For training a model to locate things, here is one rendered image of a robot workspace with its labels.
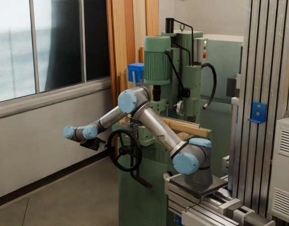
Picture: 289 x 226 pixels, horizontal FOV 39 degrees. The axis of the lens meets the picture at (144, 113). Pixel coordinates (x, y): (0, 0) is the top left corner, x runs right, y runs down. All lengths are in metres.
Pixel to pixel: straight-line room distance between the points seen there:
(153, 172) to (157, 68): 0.69
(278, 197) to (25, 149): 2.41
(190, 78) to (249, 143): 0.88
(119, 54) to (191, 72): 1.60
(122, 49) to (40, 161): 1.41
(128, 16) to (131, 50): 0.36
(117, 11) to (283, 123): 2.70
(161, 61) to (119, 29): 1.67
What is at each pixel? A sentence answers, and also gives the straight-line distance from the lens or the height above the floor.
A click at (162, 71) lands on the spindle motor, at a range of 2.67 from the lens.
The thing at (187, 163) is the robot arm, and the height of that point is 0.99.
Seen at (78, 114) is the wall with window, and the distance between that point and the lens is 4.14.
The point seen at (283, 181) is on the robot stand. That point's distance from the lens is 1.98.
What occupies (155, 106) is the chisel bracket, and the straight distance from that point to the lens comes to 2.74.
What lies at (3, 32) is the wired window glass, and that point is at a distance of 3.57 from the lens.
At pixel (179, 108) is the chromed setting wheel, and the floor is 1.02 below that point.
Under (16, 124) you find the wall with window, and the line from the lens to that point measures 3.66.
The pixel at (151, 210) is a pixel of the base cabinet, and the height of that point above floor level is 0.33.
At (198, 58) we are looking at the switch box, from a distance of 2.87.
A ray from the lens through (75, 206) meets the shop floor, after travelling 3.66.
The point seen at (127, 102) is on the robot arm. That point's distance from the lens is 2.03.
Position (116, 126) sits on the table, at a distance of 2.86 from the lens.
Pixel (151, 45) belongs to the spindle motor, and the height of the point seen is 1.45.
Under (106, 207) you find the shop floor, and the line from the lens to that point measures 3.62.
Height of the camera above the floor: 1.77
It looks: 16 degrees down
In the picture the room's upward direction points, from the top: straight up
